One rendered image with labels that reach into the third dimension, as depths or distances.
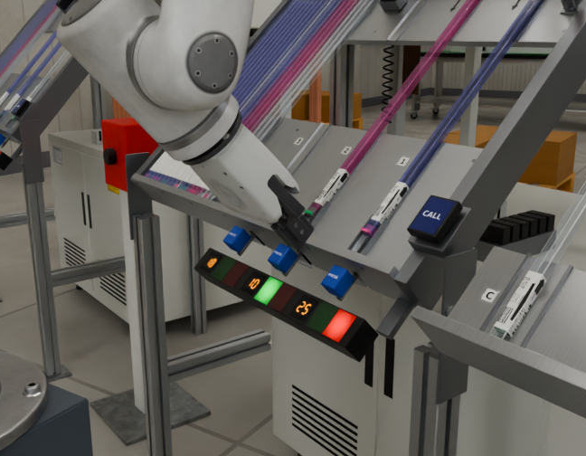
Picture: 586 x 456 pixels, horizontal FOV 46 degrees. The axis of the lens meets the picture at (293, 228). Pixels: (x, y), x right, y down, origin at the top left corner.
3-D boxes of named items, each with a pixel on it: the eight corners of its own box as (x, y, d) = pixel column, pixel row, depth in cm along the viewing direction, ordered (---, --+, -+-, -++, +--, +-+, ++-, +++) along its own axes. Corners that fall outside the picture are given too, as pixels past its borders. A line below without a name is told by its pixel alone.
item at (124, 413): (127, 446, 169) (103, 130, 148) (89, 405, 188) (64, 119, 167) (211, 414, 183) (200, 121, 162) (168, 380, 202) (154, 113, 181)
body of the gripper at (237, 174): (153, 148, 69) (220, 216, 76) (204, 162, 61) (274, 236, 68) (199, 95, 71) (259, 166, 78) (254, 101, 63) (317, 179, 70)
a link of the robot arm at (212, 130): (137, 138, 67) (158, 158, 69) (182, 148, 61) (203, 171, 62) (191, 77, 70) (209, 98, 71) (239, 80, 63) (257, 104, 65)
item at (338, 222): (412, 288, 78) (400, 272, 76) (151, 188, 128) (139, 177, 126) (497, 163, 83) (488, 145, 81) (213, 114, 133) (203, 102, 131)
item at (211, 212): (416, 308, 79) (388, 274, 75) (155, 202, 130) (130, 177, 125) (422, 300, 79) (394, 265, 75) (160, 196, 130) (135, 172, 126)
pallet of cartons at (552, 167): (467, 178, 484) (470, 124, 473) (573, 190, 447) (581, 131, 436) (408, 209, 399) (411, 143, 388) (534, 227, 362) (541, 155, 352)
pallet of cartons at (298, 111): (302, 124, 774) (303, 89, 763) (363, 129, 734) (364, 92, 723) (246, 136, 687) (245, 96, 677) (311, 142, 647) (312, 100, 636)
